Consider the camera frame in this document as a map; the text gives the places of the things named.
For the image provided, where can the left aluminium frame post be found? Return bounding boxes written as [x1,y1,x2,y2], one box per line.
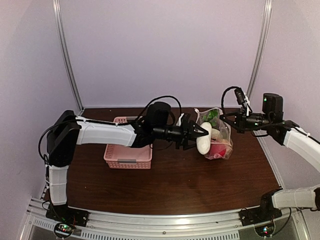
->
[52,0,85,113]

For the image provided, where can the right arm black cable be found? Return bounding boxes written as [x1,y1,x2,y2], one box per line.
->
[219,85,241,118]

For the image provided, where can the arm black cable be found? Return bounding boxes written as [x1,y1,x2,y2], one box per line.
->
[219,85,241,118]
[129,95,182,126]

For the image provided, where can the aluminium frame post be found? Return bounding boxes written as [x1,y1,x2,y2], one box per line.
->
[52,0,85,113]
[246,0,273,100]

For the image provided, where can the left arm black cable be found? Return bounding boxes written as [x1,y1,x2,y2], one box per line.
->
[129,95,182,126]

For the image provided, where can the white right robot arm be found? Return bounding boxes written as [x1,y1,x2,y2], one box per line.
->
[220,109,320,221]

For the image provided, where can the white toy bun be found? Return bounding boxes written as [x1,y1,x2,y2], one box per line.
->
[196,122,212,155]
[210,128,223,141]

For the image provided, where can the clear zip top bag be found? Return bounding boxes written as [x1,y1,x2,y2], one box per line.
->
[194,107,233,160]

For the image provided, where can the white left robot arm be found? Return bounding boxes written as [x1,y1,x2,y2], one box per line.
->
[44,101,211,222]

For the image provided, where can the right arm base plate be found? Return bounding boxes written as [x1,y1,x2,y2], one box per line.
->
[238,207,283,227]

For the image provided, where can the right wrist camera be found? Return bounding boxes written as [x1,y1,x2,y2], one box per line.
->
[234,87,252,117]

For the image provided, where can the right aluminium frame post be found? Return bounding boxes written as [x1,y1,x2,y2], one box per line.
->
[246,0,273,100]

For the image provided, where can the front aluminium rail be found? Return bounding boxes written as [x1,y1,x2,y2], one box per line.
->
[24,197,311,240]

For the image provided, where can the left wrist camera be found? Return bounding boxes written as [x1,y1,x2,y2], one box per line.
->
[175,113,191,127]

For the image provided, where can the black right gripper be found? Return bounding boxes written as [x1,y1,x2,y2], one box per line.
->
[219,106,272,134]

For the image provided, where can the pink plastic basket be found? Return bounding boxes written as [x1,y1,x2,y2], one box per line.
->
[103,115,153,170]

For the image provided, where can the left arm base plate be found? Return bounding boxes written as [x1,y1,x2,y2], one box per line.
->
[45,204,89,227]

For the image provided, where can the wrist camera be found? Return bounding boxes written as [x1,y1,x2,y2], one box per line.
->
[175,113,191,127]
[234,87,252,117]

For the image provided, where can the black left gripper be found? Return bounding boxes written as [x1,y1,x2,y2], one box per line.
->
[153,118,209,150]

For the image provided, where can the red toy fruit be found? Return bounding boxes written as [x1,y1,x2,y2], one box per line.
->
[208,143,227,159]

